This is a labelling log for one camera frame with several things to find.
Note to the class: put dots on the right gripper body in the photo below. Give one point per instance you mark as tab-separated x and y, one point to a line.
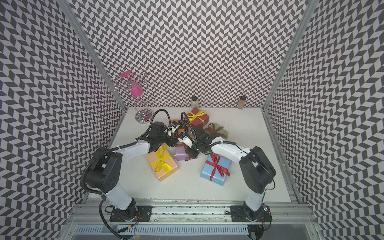
198	142

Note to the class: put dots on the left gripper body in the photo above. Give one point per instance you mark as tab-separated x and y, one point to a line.
162	138

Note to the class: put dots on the purple gift box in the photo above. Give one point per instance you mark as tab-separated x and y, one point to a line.
180	152

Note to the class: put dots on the blue gift box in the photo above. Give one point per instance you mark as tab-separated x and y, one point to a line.
216	168

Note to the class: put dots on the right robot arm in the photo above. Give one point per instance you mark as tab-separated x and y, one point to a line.
257	170

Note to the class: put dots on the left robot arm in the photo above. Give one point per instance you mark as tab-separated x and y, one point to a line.
102	174

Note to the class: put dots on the yellow ribbon on peach box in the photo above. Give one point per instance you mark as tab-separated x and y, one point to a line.
160	163

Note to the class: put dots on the orange gift box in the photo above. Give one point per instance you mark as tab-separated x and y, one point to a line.
183	125

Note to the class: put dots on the brown ribbon on green box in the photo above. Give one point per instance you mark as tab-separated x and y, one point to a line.
211	129

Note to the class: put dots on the maroon gift box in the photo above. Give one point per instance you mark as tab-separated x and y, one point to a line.
198	118

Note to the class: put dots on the green gift box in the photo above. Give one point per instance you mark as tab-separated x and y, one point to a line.
222	131

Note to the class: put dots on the peach gift box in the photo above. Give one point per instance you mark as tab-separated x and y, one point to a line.
151	157

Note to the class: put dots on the yellow ribbon on maroon box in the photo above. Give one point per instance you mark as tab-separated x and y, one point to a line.
196	116

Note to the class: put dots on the white spice shaker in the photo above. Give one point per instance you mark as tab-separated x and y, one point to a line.
194	102

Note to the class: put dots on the brown spice shaker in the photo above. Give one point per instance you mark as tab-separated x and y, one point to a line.
241	103

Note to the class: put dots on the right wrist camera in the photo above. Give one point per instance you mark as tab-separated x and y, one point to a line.
186	139

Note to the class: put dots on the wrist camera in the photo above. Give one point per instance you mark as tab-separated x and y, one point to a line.
175	125
186	139

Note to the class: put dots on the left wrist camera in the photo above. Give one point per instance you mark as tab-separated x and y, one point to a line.
175	125

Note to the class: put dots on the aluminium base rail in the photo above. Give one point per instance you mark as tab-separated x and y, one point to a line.
196	212

